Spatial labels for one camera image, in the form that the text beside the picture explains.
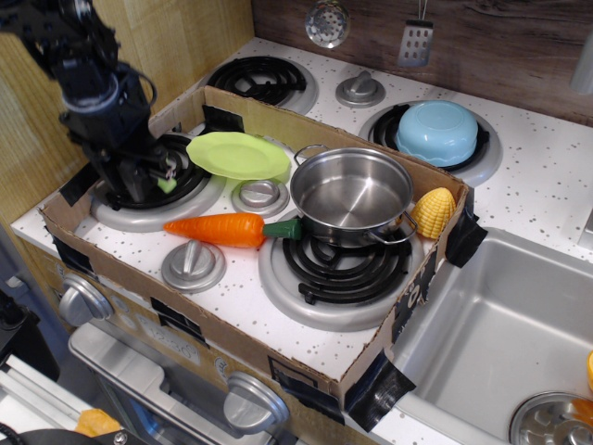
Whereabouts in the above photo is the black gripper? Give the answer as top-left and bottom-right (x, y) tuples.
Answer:
(58, 69), (166, 202)

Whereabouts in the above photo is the green toy broccoli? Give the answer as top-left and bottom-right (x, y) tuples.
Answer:
(157, 177), (177, 195)

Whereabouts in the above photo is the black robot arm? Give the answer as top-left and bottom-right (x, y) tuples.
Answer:
(1, 1), (175, 208)

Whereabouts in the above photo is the front left black burner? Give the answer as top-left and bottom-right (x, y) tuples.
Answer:
(91, 133), (226, 233)

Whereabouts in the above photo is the black burner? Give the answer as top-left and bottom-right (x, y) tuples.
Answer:
(258, 226), (424, 332)
(359, 101), (502, 187)
(91, 133), (226, 233)
(198, 56), (319, 115)

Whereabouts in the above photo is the silver knob front stovetop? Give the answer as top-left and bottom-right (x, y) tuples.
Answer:
(161, 240), (226, 294)

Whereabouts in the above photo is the silver knob stovetop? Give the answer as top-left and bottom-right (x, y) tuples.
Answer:
(335, 70), (386, 108)
(231, 179), (290, 218)
(161, 240), (226, 294)

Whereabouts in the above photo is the light green plastic plate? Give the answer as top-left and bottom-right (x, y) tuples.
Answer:
(186, 132), (291, 180)

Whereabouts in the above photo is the orange toy carrot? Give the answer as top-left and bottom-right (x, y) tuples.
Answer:
(163, 212), (302, 248)

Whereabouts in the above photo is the silver oven knob left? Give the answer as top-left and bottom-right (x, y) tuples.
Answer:
(58, 273), (114, 327)

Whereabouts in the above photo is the silver oven knob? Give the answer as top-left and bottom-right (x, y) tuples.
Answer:
(58, 273), (114, 327)
(223, 372), (290, 435)

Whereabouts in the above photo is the silver knob middle stovetop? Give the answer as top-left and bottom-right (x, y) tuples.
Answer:
(231, 179), (290, 218)

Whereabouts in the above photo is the back left black burner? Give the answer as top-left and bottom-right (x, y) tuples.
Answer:
(198, 56), (319, 115)

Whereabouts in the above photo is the stainless steel pot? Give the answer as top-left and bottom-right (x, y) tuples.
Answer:
(290, 145), (418, 248)

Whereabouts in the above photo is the front right black burner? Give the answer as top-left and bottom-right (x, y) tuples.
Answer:
(258, 226), (424, 332)

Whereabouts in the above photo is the orange object bottom left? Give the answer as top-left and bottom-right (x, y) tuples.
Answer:
(74, 408), (121, 438)

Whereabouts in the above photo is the silver oven knob right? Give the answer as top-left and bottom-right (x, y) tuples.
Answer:
(223, 372), (290, 435)

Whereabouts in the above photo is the silver knob back stovetop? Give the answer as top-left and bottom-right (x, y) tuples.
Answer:
(335, 70), (386, 108)

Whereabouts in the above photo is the hanging metal strainer ladle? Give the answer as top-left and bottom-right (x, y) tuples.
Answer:
(305, 1), (350, 49)

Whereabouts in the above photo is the back right black burner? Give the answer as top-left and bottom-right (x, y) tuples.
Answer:
(359, 101), (502, 187)

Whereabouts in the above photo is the cardboard fence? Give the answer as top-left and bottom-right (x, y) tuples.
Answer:
(39, 84), (488, 433)

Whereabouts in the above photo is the yellow toy corn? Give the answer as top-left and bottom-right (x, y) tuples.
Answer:
(410, 187), (457, 239)

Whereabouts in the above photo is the light blue plastic bowl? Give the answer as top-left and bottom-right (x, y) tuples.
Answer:
(396, 100), (478, 168)

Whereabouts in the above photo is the hanging metal spatula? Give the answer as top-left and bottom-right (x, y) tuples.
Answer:
(397, 1), (434, 68)

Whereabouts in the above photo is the silver sink basin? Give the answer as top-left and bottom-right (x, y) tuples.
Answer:
(394, 229), (592, 444)

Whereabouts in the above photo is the sink drain strainer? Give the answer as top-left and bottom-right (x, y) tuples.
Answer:
(509, 391), (592, 444)

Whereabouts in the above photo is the orange toy in sink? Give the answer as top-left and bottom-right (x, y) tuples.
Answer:
(572, 351), (593, 426)

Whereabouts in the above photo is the silver oven door handle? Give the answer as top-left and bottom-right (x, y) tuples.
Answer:
(69, 324), (274, 444)

